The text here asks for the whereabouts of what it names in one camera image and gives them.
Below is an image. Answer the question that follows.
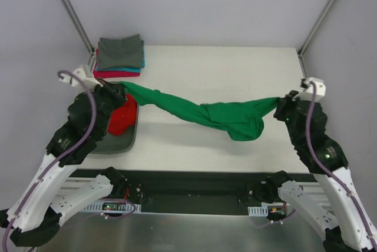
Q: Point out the green t-shirt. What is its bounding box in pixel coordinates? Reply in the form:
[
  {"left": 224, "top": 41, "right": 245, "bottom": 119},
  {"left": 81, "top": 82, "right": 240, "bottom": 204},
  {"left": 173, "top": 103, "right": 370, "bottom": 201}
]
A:
[{"left": 122, "top": 81, "right": 279, "bottom": 142}]

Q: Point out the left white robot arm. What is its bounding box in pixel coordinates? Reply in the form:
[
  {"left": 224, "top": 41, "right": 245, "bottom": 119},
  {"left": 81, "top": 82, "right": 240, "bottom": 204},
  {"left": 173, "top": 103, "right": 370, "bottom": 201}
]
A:
[{"left": 1, "top": 82, "right": 126, "bottom": 251}]

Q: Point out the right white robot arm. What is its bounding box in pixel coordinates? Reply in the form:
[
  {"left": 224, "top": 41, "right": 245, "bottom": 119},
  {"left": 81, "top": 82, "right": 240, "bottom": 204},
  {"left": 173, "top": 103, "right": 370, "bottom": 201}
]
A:
[{"left": 260, "top": 91, "right": 376, "bottom": 251}]

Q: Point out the folded magenta t-shirt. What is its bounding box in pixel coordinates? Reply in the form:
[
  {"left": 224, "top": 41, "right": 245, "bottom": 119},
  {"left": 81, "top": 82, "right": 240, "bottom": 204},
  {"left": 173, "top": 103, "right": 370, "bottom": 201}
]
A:
[{"left": 92, "top": 49, "right": 145, "bottom": 78}]

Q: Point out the red t-shirt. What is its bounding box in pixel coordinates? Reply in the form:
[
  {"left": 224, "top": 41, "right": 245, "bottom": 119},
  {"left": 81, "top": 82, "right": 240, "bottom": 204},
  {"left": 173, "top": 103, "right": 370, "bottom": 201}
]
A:
[{"left": 108, "top": 94, "right": 137, "bottom": 136}]

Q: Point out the folded teal t-shirt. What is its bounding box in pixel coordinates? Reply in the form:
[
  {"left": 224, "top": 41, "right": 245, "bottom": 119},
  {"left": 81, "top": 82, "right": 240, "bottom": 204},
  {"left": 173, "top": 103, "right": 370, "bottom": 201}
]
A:
[{"left": 119, "top": 49, "right": 145, "bottom": 73}]

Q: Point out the folded grey t-shirt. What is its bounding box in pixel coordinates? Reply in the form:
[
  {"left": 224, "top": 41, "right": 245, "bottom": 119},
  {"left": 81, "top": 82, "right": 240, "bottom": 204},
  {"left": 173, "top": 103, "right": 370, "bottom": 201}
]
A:
[{"left": 97, "top": 34, "right": 144, "bottom": 71}]

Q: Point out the grey plastic tray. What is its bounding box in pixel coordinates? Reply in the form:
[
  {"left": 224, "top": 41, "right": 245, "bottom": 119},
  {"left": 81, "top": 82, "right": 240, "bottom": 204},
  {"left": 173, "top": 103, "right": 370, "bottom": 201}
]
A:
[{"left": 91, "top": 93, "right": 139, "bottom": 155}]

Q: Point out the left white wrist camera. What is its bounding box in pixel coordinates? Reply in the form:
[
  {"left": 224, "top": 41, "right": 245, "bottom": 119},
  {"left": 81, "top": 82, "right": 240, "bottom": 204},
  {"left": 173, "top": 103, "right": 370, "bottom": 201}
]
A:
[{"left": 58, "top": 65, "right": 103, "bottom": 90}]

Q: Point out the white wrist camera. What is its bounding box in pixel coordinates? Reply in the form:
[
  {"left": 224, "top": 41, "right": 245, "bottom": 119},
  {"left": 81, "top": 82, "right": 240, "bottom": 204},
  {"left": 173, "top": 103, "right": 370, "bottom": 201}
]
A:
[
  {"left": 58, "top": 65, "right": 103, "bottom": 90},
  {"left": 297, "top": 77, "right": 326, "bottom": 102}
]

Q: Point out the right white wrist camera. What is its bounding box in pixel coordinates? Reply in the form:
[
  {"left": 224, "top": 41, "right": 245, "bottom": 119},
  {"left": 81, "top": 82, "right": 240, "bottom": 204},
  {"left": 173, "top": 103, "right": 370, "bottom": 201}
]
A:
[{"left": 297, "top": 77, "right": 326, "bottom": 102}]

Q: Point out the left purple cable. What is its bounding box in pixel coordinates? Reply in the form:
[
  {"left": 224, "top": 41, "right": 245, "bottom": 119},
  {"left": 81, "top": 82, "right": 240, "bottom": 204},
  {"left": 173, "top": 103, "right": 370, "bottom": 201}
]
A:
[{"left": 2, "top": 70, "right": 98, "bottom": 247}]

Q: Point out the right white cable duct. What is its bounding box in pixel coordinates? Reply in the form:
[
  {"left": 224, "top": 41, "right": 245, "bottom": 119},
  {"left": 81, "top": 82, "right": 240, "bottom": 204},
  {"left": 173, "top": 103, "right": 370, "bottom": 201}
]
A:
[{"left": 247, "top": 205, "right": 269, "bottom": 217}]

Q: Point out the white cable duct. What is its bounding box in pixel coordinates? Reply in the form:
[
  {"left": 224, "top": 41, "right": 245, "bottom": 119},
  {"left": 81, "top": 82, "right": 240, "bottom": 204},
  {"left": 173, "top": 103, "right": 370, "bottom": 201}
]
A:
[
  {"left": 80, "top": 200, "right": 141, "bottom": 214},
  {"left": 247, "top": 205, "right": 269, "bottom": 217}
]

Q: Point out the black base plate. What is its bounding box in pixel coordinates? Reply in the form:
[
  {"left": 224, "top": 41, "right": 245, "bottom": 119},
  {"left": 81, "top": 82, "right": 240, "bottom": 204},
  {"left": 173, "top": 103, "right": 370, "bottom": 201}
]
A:
[{"left": 70, "top": 169, "right": 313, "bottom": 216}]

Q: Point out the left white cable duct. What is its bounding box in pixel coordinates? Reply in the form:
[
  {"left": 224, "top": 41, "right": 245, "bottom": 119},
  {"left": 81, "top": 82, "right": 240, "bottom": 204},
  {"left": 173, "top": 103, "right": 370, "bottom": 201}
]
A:
[{"left": 80, "top": 200, "right": 141, "bottom": 214}]

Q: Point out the left aluminium frame post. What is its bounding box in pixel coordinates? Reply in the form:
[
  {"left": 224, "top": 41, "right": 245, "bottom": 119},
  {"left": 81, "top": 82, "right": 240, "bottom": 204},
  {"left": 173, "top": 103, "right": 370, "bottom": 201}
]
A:
[{"left": 60, "top": 0, "right": 94, "bottom": 55}]

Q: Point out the aluminium frame post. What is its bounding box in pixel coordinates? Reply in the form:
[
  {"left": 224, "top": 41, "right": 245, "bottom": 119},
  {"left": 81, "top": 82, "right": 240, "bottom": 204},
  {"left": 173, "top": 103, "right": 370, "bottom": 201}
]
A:
[
  {"left": 296, "top": 0, "right": 357, "bottom": 57},
  {"left": 60, "top": 0, "right": 94, "bottom": 55}
]

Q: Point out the right aluminium frame post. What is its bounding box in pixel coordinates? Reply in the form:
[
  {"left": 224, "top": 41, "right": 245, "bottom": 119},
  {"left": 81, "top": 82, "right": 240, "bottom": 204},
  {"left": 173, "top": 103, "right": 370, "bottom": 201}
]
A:
[{"left": 296, "top": 0, "right": 357, "bottom": 57}]

